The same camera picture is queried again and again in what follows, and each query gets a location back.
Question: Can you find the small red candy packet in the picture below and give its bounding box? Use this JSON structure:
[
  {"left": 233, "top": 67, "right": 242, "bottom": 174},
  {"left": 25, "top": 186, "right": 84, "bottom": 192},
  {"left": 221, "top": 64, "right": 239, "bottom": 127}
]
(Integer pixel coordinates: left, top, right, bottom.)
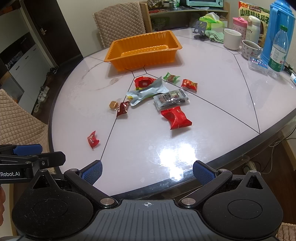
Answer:
[{"left": 87, "top": 131, "right": 100, "bottom": 149}]

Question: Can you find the large red snack packet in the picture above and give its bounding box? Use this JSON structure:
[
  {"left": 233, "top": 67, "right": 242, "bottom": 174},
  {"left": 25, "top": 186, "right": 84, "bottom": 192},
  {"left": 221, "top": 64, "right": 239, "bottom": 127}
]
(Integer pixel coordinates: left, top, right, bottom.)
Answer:
[{"left": 161, "top": 106, "right": 192, "bottom": 130}]

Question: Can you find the brown candy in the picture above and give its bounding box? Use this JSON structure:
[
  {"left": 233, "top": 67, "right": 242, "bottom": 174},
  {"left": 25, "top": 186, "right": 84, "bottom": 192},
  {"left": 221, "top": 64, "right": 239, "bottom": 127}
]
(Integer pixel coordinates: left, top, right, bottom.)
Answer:
[{"left": 109, "top": 101, "right": 118, "bottom": 110}]

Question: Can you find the dark red snack packet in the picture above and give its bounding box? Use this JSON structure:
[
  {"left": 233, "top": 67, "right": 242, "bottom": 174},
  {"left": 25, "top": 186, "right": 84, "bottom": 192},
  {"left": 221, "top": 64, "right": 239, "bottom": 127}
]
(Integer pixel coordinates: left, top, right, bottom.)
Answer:
[{"left": 116, "top": 101, "right": 130, "bottom": 117}]

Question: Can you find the clear dark snack packet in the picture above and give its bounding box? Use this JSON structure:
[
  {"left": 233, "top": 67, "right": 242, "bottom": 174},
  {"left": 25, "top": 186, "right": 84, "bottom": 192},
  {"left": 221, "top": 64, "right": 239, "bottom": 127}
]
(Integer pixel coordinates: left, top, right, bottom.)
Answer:
[{"left": 153, "top": 89, "right": 190, "bottom": 111}]

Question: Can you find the red square snack packet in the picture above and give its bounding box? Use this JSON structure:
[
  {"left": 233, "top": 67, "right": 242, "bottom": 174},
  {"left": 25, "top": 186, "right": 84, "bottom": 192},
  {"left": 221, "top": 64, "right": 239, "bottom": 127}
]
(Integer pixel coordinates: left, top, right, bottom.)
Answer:
[{"left": 181, "top": 79, "right": 198, "bottom": 92}]

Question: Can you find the silver green foil pouch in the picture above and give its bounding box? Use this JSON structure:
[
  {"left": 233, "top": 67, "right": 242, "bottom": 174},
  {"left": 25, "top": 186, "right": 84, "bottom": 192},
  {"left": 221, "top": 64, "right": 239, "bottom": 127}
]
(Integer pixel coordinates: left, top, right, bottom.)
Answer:
[{"left": 126, "top": 77, "right": 169, "bottom": 106}]

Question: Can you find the red round snack packet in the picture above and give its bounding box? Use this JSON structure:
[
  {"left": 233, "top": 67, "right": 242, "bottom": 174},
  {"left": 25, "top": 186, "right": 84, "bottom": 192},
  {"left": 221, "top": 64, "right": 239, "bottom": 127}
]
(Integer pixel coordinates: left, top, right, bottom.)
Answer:
[{"left": 134, "top": 76, "right": 156, "bottom": 90}]

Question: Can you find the green candy packet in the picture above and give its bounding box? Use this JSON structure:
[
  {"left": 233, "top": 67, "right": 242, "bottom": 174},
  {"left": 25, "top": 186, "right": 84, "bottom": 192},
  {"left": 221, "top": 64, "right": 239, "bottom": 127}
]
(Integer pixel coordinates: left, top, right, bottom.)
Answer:
[{"left": 163, "top": 72, "right": 180, "bottom": 83}]

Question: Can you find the person left hand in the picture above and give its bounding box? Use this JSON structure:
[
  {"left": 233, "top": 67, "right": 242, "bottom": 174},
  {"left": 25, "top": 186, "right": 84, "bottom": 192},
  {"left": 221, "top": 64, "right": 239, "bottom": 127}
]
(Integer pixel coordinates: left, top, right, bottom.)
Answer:
[{"left": 0, "top": 186, "right": 6, "bottom": 217}]

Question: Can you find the near beige quilted chair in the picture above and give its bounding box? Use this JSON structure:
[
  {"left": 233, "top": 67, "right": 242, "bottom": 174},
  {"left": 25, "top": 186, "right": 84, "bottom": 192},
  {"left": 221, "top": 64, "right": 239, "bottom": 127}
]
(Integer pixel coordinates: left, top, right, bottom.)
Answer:
[{"left": 0, "top": 89, "right": 49, "bottom": 153}]

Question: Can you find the beige quilted chair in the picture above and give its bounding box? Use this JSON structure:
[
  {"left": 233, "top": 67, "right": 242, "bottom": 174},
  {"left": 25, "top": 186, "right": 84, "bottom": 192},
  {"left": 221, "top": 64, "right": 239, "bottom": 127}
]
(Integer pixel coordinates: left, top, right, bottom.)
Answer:
[
  {"left": 92, "top": 2, "right": 146, "bottom": 48},
  {"left": 0, "top": 89, "right": 49, "bottom": 153}
]

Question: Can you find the white cabinet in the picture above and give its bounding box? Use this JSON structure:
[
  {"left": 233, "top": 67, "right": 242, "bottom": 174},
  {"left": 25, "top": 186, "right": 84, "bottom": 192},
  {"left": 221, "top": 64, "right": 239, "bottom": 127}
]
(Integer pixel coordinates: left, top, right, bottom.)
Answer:
[{"left": 1, "top": 43, "right": 50, "bottom": 101}]

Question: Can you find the clear plastic box blue label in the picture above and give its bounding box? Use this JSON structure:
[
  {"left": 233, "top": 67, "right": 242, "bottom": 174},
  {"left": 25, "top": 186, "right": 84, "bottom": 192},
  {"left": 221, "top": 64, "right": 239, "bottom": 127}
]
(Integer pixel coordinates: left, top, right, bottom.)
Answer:
[{"left": 248, "top": 57, "right": 268, "bottom": 75}]

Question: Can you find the patterned mug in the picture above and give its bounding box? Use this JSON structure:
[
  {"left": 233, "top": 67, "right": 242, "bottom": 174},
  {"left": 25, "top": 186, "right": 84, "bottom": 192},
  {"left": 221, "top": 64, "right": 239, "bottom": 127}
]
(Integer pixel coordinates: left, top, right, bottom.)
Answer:
[{"left": 241, "top": 40, "right": 262, "bottom": 59}]

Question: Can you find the white mug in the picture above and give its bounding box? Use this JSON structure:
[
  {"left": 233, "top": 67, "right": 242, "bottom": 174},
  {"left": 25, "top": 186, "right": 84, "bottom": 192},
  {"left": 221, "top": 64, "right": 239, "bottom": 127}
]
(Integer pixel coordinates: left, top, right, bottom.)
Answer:
[{"left": 223, "top": 29, "right": 242, "bottom": 50}]

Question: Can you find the orange plastic tray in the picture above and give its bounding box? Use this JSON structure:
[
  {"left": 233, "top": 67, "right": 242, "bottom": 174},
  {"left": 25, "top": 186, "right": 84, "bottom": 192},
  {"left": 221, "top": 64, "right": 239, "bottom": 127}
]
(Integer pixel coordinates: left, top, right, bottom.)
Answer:
[{"left": 104, "top": 30, "right": 182, "bottom": 71}]

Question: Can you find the green folded cloth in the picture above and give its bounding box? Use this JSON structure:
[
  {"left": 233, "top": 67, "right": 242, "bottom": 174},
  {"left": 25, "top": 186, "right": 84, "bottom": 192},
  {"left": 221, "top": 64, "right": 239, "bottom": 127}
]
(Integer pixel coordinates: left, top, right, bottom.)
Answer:
[{"left": 205, "top": 30, "right": 224, "bottom": 44}]

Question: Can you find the green label water bottle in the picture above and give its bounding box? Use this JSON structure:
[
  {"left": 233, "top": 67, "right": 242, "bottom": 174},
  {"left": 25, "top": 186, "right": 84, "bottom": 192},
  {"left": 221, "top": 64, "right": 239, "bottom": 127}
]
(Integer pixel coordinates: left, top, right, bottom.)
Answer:
[{"left": 268, "top": 25, "right": 289, "bottom": 79}]

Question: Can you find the grey phone stand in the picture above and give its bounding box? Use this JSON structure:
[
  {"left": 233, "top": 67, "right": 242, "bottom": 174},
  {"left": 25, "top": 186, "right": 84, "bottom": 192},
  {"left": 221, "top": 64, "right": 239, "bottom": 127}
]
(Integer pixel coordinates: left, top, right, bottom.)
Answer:
[{"left": 193, "top": 21, "right": 209, "bottom": 41}]

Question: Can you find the white miffy thermos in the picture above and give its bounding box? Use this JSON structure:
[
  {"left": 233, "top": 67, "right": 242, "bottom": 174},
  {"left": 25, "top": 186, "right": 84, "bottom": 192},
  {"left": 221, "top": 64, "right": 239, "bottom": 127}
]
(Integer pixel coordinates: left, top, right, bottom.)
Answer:
[{"left": 245, "top": 16, "right": 260, "bottom": 44}]

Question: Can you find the green tissue pack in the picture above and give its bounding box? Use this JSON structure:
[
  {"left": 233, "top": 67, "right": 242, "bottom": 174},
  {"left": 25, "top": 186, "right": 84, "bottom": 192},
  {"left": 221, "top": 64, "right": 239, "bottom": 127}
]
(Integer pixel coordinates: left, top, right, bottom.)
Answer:
[{"left": 199, "top": 12, "right": 225, "bottom": 30}]

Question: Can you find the pink lidded cup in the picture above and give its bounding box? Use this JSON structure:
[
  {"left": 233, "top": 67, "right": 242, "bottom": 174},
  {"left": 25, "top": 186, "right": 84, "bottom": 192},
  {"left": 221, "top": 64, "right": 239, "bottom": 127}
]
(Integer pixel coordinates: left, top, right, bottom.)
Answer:
[{"left": 233, "top": 17, "right": 247, "bottom": 40}]

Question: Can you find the wooden shelf unit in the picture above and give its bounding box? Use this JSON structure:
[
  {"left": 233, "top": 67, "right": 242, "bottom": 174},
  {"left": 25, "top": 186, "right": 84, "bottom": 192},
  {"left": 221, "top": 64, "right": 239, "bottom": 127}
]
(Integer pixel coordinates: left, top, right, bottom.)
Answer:
[{"left": 139, "top": 1, "right": 230, "bottom": 33}]

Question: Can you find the sunflower seed bag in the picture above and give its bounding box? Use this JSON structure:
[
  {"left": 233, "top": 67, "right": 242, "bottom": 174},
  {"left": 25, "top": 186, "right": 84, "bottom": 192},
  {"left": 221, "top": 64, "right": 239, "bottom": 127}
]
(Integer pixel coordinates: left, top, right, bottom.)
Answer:
[{"left": 238, "top": 1, "right": 269, "bottom": 47}]

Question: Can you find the mint toaster oven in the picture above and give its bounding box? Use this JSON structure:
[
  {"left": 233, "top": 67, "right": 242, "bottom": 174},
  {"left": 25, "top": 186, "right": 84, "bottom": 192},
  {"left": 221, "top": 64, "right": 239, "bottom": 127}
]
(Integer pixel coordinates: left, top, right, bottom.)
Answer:
[{"left": 186, "top": 0, "right": 224, "bottom": 8}]

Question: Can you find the blue water jug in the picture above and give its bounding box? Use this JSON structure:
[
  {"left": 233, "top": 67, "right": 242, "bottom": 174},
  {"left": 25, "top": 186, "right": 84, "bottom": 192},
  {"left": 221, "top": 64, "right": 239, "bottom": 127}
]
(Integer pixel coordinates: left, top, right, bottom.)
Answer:
[{"left": 260, "top": 1, "right": 295, "bottom": 64}]

